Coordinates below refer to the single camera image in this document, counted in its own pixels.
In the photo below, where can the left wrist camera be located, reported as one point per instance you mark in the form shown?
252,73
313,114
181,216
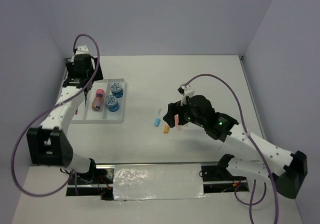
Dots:
82,49

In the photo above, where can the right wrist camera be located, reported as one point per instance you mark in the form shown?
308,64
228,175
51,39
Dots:
187,92

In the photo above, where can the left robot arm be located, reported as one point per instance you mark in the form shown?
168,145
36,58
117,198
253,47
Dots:
48,144

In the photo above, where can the white divided plastic tray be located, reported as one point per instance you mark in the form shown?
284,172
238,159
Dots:
85,115

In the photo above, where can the light blue highlighter cap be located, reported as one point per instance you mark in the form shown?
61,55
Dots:
157,122

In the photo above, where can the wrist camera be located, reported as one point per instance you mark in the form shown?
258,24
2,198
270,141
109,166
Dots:
82,49
187,92

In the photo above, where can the orange highlighter cap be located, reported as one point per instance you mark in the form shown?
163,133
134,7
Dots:
166,129

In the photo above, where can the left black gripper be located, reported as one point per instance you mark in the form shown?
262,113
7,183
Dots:
70,68

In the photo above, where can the pink capped pencil tube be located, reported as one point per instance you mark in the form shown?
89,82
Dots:
98,100

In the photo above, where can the silver foil panel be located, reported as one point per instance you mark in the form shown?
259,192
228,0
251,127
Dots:
157,182

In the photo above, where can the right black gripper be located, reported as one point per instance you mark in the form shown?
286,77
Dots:
173,108

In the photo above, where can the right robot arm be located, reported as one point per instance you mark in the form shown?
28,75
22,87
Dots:
266,162

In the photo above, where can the blue paint jar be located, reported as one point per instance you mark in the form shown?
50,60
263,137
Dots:
111,103
116,89

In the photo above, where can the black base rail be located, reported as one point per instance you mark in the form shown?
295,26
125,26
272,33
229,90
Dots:
102,187

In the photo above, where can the clear pen cap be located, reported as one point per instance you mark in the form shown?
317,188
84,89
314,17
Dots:
159,111

